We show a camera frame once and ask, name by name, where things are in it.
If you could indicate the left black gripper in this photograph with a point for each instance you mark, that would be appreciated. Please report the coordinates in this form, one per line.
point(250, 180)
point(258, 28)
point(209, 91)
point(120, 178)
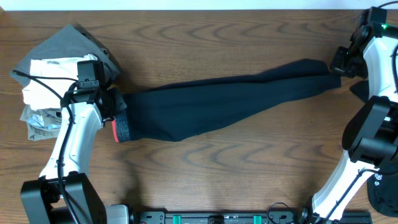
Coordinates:
point(117, 104)

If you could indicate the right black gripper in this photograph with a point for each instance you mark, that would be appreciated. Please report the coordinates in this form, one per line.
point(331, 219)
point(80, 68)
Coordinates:
point(338, 65)

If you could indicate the black leggings with red waistband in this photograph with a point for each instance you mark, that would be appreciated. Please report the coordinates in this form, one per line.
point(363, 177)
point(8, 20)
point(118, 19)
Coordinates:
point(178, 111)

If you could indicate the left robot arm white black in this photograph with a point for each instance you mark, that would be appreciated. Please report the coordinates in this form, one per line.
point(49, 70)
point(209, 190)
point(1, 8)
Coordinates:
point(63, 192)

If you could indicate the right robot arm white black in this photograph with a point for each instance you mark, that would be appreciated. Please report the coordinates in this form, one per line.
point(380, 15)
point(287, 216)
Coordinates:
point(370, 139)

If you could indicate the grey folded shirt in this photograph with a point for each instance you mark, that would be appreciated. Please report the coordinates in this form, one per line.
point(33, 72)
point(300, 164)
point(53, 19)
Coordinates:
point(71, 41)

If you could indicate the olive folded garment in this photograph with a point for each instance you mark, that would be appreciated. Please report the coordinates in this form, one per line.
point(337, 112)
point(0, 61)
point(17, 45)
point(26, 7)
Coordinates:
point(42, 124)

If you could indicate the white folded printed shirt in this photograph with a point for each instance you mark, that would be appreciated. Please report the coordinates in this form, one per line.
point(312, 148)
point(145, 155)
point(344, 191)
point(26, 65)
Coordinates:
point(39, 97)

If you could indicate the black garment pile right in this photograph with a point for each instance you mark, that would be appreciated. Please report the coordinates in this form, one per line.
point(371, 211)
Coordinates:
point(382, 189)

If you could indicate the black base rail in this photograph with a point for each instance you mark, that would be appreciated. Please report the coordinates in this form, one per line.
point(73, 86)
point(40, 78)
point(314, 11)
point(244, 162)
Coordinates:
point(156, 217)

